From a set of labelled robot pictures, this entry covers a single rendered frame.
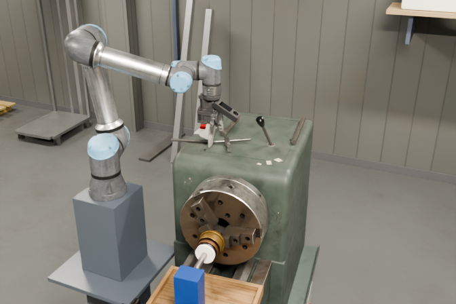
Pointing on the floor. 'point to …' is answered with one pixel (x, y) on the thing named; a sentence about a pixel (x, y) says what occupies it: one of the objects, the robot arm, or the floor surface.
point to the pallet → (5, 106)
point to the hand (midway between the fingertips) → (216, 141)
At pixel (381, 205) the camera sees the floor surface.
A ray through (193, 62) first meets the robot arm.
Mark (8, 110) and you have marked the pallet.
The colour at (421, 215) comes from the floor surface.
